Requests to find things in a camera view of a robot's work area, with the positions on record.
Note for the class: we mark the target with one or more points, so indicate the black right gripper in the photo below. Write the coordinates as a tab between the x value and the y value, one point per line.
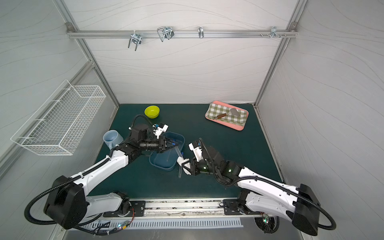
193	167

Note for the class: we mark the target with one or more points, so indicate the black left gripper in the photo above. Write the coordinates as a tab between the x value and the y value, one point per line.
162	144

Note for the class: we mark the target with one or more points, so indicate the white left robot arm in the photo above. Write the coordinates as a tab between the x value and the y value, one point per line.
68	202

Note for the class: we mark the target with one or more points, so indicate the uncapped clear test tube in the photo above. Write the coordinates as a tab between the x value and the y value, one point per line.
180	172

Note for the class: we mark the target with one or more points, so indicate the blue translucent plastic container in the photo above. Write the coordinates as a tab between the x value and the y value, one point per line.
166	161

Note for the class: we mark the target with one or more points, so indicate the yellow-green plastic bowl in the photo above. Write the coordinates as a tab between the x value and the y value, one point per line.
152	112

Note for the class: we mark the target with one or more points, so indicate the light blue ribbed mug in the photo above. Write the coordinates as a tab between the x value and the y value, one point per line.
112	139

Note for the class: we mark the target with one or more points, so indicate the green checkered cloth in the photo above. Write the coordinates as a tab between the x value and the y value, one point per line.
228	114

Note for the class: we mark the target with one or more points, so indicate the pink tray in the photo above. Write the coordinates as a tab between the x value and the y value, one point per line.
228	115

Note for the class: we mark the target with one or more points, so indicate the black cooling fan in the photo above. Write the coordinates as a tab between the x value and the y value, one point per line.
268	225

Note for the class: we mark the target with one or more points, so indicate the metal U-bolt hook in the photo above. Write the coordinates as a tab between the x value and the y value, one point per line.
136	40

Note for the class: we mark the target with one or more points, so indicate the metal clamp hook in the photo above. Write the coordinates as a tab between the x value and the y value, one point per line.
165	33

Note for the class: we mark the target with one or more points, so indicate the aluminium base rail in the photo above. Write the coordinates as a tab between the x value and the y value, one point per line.
186	207

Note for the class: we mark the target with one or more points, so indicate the white slotted cable duct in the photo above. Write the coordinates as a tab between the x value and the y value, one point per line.
151	224

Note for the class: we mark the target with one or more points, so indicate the spatula with wooden handle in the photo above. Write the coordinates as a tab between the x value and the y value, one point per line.
233	112

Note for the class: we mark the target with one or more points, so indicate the white wire basket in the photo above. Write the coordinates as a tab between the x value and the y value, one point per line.
58	125

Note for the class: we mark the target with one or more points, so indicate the small metal ring hook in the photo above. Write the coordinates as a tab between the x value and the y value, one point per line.
201	32

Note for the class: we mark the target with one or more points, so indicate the aluminium top rail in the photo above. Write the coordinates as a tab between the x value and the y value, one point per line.
179	34

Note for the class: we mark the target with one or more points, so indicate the metal bracket hook right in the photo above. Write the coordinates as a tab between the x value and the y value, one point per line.
273	34

